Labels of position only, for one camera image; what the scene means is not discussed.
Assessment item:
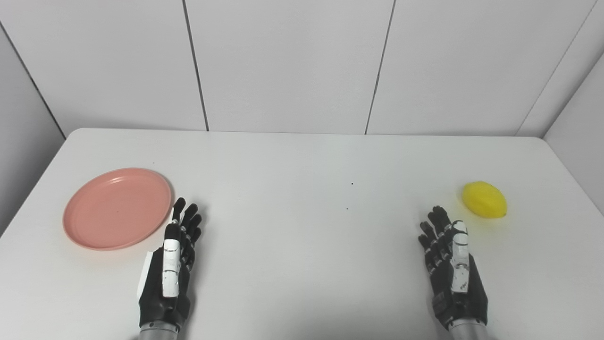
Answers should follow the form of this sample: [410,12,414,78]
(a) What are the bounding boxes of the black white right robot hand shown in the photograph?
[418,205,489,330]

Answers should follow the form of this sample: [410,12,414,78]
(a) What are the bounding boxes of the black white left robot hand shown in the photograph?
[137,197,203,330]

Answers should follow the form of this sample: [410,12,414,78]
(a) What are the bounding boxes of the pink round plate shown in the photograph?
[62,168,173,251]

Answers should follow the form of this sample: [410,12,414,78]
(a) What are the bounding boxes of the yellow lemon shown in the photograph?
[461,181,508,219]

